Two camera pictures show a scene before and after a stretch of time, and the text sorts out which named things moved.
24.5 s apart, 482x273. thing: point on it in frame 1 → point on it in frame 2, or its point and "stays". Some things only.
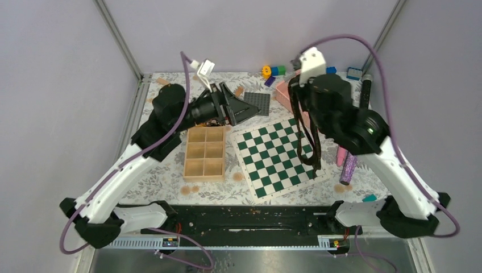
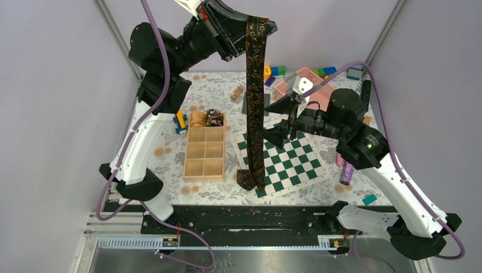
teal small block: [370, 198] stays
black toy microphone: [365, 91] stays
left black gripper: [232, 109] → [233, 23]
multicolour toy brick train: [331, 70] stays
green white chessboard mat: [268, 156] stays
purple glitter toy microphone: [348, 169] stays
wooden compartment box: [204, 154] stays
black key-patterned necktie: [301, 100] → [253, 177]
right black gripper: [307, 82] → [276, 134]
